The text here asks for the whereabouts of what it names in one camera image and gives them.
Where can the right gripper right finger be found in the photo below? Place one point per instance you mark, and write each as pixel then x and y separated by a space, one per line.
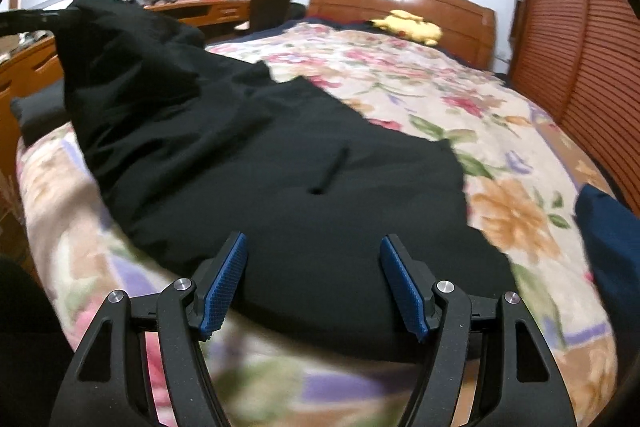
pixel 411 284

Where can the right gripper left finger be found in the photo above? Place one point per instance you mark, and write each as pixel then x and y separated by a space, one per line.
pixel 216 280

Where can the black coat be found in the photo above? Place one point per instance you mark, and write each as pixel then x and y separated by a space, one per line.
pixel 188 146

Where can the navy blue garment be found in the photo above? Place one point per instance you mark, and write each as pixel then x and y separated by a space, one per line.
pixel 610 232

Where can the dark grey jacket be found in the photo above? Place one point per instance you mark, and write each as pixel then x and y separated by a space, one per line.
pixel 41 112

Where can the yellow plush toy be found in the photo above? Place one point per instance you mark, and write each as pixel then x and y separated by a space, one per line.
pixel 409 26

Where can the wooden headboard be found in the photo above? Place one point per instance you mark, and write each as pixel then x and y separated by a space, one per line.
pixel 468 29

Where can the navy bed sheet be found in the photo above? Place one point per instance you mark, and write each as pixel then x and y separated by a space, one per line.
pixel 365 26

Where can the red-brown slatted wardrobe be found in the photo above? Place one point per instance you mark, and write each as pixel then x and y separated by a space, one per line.
pixel 579 61

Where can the wooden desk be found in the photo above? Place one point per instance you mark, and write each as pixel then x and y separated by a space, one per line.
pixel 37 66

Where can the dark wooden chair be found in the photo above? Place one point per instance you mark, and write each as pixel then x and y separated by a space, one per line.
pixel 269 14

